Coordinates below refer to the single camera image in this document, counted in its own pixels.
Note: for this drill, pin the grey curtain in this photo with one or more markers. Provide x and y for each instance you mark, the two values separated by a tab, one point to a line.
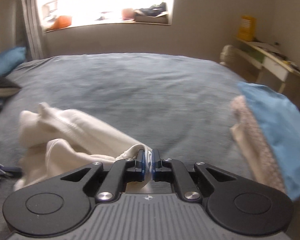
33	28

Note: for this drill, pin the cream wooden desk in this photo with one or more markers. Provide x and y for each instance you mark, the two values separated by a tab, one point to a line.
272	72

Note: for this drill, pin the orange object on windowsill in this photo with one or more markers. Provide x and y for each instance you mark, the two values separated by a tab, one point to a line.
61	22

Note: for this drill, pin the blue pillow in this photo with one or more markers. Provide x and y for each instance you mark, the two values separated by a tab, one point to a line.
10	59

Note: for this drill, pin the yellow box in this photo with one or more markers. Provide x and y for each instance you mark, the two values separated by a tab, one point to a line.
247	28

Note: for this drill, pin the clothes pile on windowsill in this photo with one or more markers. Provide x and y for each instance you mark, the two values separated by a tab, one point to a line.
154	14

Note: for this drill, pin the cream bedpost knob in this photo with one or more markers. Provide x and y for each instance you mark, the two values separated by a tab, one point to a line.
227	55

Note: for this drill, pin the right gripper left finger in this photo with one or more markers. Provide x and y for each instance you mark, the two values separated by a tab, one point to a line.
122	172

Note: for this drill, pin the dark objects at bed edge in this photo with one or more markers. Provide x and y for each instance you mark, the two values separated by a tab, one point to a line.
10	172

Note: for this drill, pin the grey-blue bed blanket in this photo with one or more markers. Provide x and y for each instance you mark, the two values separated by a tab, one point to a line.
175	104

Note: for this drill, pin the light blue pillowcase cloth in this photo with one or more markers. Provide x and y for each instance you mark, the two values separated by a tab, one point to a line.
279	121

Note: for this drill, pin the white bear sweatshirt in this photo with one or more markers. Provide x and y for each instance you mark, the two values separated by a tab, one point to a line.
59	141

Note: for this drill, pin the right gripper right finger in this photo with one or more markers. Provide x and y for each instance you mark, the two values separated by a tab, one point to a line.
174	172

